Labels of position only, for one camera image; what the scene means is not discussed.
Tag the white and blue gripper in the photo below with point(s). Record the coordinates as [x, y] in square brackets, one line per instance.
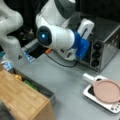
[81, 44]

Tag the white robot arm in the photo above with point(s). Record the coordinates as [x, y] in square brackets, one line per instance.
[51, 32]

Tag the silver toaster oven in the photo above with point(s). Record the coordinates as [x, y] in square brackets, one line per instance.
[104, 40]

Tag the white induction cooker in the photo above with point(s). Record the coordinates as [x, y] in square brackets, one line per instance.
[88, 92]

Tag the grey power strip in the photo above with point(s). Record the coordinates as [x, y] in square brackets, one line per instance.
[31, 46]

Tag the pink frying pan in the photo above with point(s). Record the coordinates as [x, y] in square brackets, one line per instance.
[105, 90]

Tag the open grey metal drawer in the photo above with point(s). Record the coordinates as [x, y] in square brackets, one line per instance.
[44, 91]

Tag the green vegetable in drawer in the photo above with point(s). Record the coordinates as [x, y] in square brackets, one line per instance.
[31, 85]

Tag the yellow item in drawer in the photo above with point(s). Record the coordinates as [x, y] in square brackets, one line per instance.
[18, 77]

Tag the wooden drawer cabinet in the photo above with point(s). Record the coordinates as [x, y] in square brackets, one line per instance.
[24, 102]

